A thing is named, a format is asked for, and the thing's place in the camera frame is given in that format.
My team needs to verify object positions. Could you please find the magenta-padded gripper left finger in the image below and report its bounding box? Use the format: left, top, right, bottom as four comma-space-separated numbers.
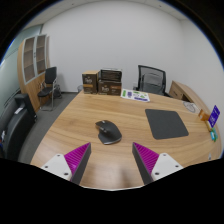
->
40, 142, 92, 185

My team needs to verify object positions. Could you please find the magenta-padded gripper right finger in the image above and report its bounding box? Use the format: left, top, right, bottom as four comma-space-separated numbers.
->
132, 142, 184, 185

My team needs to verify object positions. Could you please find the black computer mouse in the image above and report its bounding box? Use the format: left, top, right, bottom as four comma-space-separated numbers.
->
94, 119, 123, 146

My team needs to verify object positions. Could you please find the dark grey mouse pad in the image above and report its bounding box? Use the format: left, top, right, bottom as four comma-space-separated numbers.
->
144, 108, 190, 141

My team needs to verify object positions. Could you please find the black leather armchair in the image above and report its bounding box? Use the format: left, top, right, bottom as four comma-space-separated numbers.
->
0, 93, 38, 162

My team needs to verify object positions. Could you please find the tan flat box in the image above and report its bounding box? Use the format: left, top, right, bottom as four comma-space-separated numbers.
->
204, 120, 214, 133

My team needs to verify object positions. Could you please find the orange-brown small box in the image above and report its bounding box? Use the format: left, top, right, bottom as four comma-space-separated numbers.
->
198, 109, 211, 122

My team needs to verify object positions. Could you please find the purple sign card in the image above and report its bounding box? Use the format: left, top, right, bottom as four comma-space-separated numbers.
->
207, 104, 221, 129

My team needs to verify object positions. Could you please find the white sticker sheet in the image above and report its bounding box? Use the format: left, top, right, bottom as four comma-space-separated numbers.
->
120, 88, 151, 103

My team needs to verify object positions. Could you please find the wooden side desk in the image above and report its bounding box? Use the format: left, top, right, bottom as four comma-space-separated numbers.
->
168, 80, 212, 114

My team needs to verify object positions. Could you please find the grey backpack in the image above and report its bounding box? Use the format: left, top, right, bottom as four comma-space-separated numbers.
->
141, 72, 164, 94

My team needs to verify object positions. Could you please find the small brown cardboard box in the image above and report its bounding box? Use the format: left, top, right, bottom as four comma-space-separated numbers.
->
81, 70, 100, 95

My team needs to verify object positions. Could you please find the black visitor chair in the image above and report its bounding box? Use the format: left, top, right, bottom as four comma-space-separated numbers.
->
37, 66, 63, 112

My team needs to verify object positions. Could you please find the black mesh office chair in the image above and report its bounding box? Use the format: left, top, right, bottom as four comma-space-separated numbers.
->
134, 64, 173, 98

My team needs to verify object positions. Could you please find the black cardboard box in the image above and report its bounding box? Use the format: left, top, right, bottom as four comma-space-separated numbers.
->
99, 68, 123, 83

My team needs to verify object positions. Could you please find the wooden shelf unit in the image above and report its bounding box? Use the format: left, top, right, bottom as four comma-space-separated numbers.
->
17, 33, 51, 112

